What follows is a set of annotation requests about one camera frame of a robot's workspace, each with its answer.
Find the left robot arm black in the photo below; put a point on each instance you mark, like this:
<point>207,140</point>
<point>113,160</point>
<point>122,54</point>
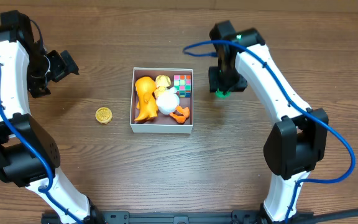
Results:
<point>29,156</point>

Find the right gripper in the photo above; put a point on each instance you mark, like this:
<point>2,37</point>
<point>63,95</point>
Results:
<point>227,84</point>

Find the white box pink inside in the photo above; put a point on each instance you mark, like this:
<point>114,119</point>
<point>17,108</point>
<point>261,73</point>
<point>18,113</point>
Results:
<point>162,123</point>

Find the yellow ridged round cap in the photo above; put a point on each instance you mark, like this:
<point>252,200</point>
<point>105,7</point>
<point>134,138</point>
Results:
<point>103,115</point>

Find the multicolour puzzle cube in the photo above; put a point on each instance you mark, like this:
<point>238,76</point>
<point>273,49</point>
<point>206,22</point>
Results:
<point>183,85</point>

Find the green ridged round cap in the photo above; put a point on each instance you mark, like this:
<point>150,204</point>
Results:
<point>222,94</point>

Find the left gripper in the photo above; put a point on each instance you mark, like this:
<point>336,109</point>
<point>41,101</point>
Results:
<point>59,65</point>

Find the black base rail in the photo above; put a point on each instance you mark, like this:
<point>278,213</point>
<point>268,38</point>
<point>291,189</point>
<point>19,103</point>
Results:
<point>236,217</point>

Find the white duck plush toy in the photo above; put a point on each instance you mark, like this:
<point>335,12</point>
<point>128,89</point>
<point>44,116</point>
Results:
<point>168,101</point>

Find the orange dinosaur toy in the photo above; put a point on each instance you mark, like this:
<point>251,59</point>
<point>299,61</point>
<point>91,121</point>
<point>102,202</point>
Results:
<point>147,106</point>

